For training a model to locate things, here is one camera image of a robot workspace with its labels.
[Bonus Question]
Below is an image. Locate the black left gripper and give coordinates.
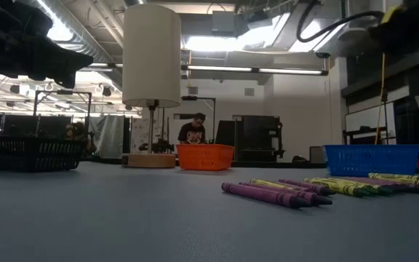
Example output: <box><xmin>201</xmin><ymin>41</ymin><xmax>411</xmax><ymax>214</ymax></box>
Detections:
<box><xmin>0</xmin><ymin>0</ymin><xmax>94</xmax><ymax>90</ymax></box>

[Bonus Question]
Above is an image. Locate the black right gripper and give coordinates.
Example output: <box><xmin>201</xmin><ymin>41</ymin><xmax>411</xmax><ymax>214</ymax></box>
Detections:
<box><xmin>367</xmin><ymin>0</ymin><xmax>419</xmax><ymax>55</ymax></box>

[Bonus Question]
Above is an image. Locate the yellow tag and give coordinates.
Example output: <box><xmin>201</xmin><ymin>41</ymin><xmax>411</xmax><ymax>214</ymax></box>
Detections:
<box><xmin>380</xmin><ymin>5</ymin><xmax>404</xmax><ymax>25</ymax></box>

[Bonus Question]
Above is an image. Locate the long ceiling light bar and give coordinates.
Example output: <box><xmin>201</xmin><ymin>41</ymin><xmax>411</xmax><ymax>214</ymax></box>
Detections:
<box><xmin>181</xmin><ymin>64</ymin><xmax>330</xmax><ymax>77</ymax></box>
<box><xmin>80</xmin><ymin>62</ymin><xmax>124</xmax><ymax>73</ymax></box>

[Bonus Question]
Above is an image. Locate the person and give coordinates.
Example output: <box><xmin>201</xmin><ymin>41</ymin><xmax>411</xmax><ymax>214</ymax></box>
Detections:
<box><xmin>177</xmin><ymin>112</ymin><xmax>207</xmax><ymax>146</ymax></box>
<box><xmin>65</xmin><ymin>122</ymin><xmax>97</xmax><ymax>153</ymax></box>

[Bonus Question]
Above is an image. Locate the row of black monitors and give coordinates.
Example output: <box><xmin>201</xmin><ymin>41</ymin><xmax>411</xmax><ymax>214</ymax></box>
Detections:
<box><xmin>0</xmin><ymin>113</ymin><xmax>73</xmax><ymax>138</ymax></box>

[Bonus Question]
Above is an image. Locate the grey fabric cover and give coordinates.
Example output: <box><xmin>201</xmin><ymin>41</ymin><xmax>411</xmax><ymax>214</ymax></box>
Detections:
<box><xmin>88</xmin><ymin>115</ymin><xmax>126</xmax><ymax>159</ymax></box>

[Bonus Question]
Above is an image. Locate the white shade wooden base lamp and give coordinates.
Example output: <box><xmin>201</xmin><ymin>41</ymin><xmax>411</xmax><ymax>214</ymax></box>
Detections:
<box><xmin>121</xmin><ymin>3</ymin><xmax>183</xmax><ymax>169</ymax></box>

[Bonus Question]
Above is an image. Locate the black plastic basket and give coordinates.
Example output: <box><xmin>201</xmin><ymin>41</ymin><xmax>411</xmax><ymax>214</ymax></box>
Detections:
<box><xmin>0</xmin><ymin>135</ymin><xmax>87</xmax><ymax>172</ymax></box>

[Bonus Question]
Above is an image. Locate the white board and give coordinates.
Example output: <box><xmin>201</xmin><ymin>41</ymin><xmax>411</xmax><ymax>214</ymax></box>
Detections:
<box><xmin>344</xmin><ymin>102</ymin><xmax>396</xmax><ymax>138</ymax></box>

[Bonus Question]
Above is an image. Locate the blue plastic basket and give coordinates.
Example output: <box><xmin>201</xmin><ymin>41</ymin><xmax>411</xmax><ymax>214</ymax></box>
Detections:
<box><xmin>324</xmin><ymin>143</ymin><xmax>419</xmax><ymax>178</ymax></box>

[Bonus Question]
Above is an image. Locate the grey box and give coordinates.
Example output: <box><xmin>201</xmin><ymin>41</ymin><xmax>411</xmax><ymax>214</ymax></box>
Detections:
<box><xmin>309</xmin><ymin>146</ymin><xmax>327</xmax><ymax>164</ymax></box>

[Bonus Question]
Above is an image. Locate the blue-grey table mat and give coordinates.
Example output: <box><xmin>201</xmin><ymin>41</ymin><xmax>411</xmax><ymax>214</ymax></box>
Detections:
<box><xmin>0</xmin><ymin>161</ymin><xmax>419</xmax><ymax>262</ymax></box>

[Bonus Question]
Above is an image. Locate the grey ceiling unit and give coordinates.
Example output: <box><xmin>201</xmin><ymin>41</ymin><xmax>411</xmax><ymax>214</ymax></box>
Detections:
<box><xmin>211</xmin><ymin>9</ymin><xmax>250</xmax><ymax>38</ymax></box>

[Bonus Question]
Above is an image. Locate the orange plastic basket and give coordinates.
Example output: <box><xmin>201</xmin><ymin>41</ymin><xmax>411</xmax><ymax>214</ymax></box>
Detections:
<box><xmin>175</xmin><ymin>143</ymin><xmax>235</xmax><ymax>172</ymax></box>

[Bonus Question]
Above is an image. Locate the black metal frame stand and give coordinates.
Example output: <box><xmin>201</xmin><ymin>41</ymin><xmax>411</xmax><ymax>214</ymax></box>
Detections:
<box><xmin>33</xmin><ymin>90</ymin><xmax>93</xmax><ymax>138</ymax></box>

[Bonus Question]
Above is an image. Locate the silver ventilation duct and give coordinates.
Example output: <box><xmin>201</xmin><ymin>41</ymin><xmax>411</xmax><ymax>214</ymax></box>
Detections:
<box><xmin>20</xmin><ymin>0</ymin><xmax>114</xmax><ymax>63</ymax></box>

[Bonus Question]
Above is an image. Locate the black overhead camera stand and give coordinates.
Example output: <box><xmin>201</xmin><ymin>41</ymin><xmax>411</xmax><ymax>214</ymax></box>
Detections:
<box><xmin>181</xmin><ymin>95</ymin><xmax>217</xmax><ymax>143</ymax></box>

